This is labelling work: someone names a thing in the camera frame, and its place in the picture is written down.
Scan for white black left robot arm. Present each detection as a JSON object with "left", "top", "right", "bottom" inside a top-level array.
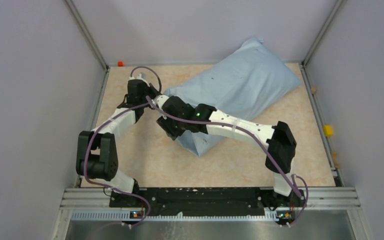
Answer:
[{"left": 75, "top": 74, "right": 160, "bottom": 207}]

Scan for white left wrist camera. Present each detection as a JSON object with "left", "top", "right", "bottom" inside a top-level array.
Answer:
[{"left": 129, "top": 72, "right": 147, "bottom": 82}]

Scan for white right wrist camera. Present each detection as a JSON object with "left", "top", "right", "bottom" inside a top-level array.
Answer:
[{"left": 151, "top": 95, "right": 169, "bottom": 109}]

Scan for aluminium front frame rail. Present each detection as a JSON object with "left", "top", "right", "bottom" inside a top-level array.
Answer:
[{"left": 52, "top": 187, "right": 374, "bottom": 240}]

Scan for small wooden block near rail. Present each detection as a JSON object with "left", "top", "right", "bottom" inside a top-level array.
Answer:
[{"left": 331, "top": 151, "right": 341, "bottom": 169}]

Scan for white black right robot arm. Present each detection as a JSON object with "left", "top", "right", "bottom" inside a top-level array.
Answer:
[{"left": 146, "top": 95, "right": 305, "bottom": 206}]

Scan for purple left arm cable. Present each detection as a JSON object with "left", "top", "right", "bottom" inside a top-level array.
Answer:
[{"left": 83, "top": 66, "right": 163, "bottom": 229}]

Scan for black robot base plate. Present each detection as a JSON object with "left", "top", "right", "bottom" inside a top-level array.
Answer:
[{"left": 109, "top": 187, "right": 305, "bottom": 217}]

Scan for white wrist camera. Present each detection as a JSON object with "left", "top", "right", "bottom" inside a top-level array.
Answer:
[
  {"left": 151, "top": 95, "right": 169, "bottom": 109},
  {"left": 129, "top": 72, "right": 147, "bottom": 82}
]

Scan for light blue pillowcase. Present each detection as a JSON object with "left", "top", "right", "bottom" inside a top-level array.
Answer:
[{"left": 163, "top": 37, "right": 302, "bottom": 158}]

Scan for yellow toy block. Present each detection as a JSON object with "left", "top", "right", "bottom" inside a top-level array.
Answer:
[{"left": 322, "top": 124, "right": 334, "bottom": 138}]

